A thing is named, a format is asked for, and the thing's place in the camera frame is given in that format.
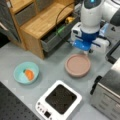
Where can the yellow item in drawer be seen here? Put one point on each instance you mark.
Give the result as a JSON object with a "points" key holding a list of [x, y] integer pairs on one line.
{"points": [[69, 20]]}

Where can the green item in drawer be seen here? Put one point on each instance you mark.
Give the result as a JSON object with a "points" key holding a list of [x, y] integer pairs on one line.
{"points": [[60, 29]]}

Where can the orange carrot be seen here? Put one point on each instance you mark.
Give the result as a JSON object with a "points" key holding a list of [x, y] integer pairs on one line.
{"points": [[29, 74]]}

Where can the silver toaster oven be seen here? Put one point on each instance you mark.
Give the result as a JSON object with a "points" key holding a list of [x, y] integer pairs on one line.
{"points": [[106, 93]]}

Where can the blue and white gripper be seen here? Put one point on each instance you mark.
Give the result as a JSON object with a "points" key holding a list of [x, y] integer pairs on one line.
{"points": [[86, 41]]}

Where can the wooden shelf cabinet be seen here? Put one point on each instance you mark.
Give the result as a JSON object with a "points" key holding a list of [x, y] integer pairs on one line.
{"points": [[33, 19]]}

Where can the pink pan with white handle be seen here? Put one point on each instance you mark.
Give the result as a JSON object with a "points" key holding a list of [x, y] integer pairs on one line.
{"points": [[77, 65]]}

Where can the teal bowl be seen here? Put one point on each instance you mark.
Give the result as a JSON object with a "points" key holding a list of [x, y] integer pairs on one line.
{"points": [[19, 72]]}

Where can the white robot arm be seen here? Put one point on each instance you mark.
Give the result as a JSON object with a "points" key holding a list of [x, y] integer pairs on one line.
{"points": [[93, 12]]}

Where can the open grey drawer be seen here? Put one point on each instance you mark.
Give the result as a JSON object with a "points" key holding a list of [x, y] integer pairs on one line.
{"points": [[51, 39]]}

